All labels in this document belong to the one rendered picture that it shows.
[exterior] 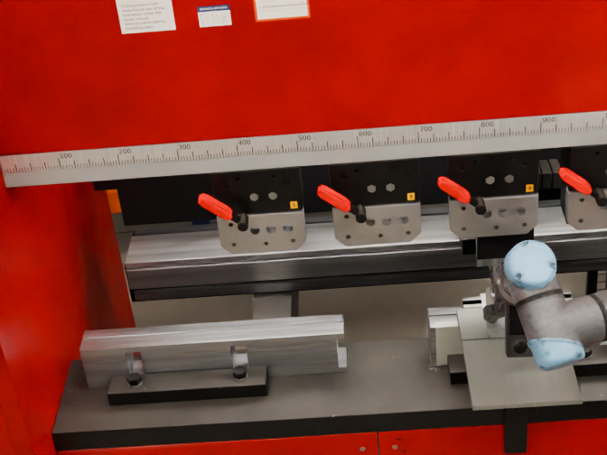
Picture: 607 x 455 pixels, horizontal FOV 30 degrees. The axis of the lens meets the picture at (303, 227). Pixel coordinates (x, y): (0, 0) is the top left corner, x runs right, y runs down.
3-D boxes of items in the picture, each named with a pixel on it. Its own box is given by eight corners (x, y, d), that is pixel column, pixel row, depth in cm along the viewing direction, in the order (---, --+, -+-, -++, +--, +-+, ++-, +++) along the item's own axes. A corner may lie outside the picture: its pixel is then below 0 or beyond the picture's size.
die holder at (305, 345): (88, 388, 218) (79, 350, 213) (93, 367, 223) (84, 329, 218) (347, 372, 216) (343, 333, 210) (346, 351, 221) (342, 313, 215)
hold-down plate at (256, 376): (109, 406, 214) (107, 394, 212) (114, 386, 218) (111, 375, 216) (267, 396, 212) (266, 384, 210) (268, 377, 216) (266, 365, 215)
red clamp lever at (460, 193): (443, 181, 186) (489, 209, 189) (440, 168, 189) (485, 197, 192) (435, 188, 186) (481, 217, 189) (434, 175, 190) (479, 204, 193)
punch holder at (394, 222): (335, 246, 198) (328, 166, 189) (334, 220, 205) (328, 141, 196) (421, 241, 197) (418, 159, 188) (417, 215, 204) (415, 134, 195)
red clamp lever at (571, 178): (565, 171, 185) (610, 201, 188) (561, 159, 188) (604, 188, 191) (558, 180, 185) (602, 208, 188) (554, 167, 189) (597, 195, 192)
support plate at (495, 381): (472, 411, 187) (472, 406, 187) (456, 312, 209) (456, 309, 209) (583, 403, 186) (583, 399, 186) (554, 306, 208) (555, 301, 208)
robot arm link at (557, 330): (616, 347, 169) (590, 279, 172) (547, 366, 167) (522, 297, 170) (597, 358, 176) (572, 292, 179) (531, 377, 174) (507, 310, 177)
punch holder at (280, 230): (222, 255, 199) (210, 174, 190) (225, 228, 206) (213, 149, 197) (307, 249, 198) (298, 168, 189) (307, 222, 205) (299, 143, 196)
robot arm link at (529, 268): (518, 297, 169) (499, 245, 171) (509, 311, 179) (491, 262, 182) (567, 282, 169) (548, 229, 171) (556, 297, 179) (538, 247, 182)
